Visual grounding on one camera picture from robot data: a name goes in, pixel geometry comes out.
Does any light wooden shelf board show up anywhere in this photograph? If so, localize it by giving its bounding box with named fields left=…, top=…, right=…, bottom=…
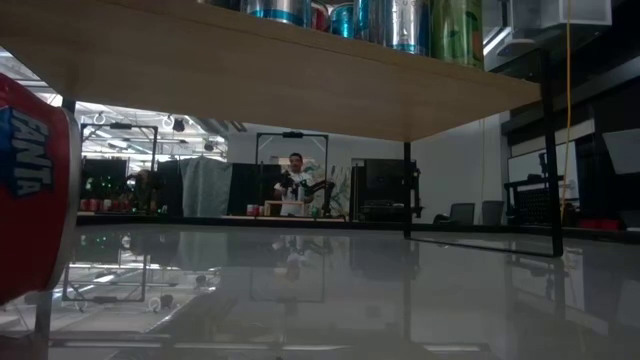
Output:
left=0, top=0, right=545, bottom=144

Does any grey office chair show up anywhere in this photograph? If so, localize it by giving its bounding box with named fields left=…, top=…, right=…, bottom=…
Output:
left=480, top=199, right=507, bottom=226
left=433, top=201, right=477, bottom=226

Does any grey fabric cover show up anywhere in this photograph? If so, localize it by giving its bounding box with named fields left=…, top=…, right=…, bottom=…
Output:
left=178, top=155, right=234, bottom=219

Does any red can pale label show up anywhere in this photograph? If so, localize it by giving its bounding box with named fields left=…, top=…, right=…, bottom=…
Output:
left=0, top=73, right=83, bottom=306

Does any black gantry frame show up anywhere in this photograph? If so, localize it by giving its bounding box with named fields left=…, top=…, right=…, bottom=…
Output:
left=253, top=131, right=331, bottom=221
left=79, top=122, right=160, bottom=216

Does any light blue Red Bull can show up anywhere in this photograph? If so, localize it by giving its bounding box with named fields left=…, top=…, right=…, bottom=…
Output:
left=329, top=3, right=357, bottom=40

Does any person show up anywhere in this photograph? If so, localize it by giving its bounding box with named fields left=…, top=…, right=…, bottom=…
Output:
left=127, top=168, right=164, bottom=214
left=272, top=152, right=317, bottom=218

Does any black cabinet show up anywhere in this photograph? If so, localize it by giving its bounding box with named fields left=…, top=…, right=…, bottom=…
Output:
left=351, top=158, right=424, bottom=224

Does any white board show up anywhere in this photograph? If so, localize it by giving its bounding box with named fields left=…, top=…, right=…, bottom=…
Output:
left=506, top=141, right=582, bottom=202

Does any green Sanzo can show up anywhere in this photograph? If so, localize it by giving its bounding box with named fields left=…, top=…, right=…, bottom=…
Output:
left=430, top=0, right=485, bottom=70

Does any grey panel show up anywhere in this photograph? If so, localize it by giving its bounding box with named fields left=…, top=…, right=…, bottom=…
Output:
left=601, top=128, right=640, bottom=176

